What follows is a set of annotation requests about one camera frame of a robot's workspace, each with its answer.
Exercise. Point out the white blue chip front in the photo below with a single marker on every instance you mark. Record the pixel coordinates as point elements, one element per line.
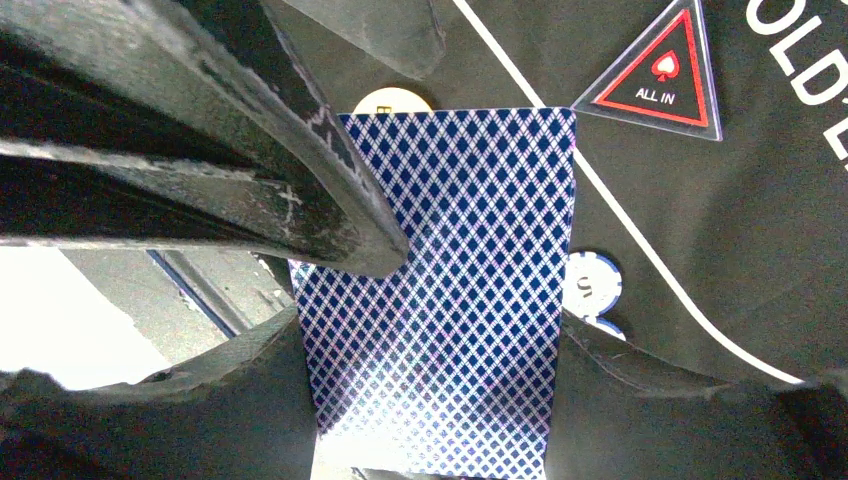
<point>592,284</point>
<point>606,326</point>

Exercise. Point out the blue playing card deck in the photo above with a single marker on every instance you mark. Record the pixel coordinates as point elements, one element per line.
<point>447,366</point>

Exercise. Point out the triangular all-in marker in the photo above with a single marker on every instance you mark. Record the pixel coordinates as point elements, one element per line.
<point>663,79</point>

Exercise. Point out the right gripper clear left finger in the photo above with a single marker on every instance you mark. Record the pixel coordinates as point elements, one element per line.
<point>242,410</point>

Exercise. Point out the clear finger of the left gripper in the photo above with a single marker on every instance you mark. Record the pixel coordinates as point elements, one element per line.
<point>179,125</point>
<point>404,36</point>

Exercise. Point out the right gripper clear right finger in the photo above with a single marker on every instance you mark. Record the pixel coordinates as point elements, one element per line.
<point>621,413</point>

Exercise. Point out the black poker table mat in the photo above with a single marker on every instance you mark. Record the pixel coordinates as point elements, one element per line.
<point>747,235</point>

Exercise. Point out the black metal base rail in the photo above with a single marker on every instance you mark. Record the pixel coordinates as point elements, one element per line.
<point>185,302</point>

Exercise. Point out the yellow big blind button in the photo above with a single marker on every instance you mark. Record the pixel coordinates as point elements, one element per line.
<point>390,100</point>

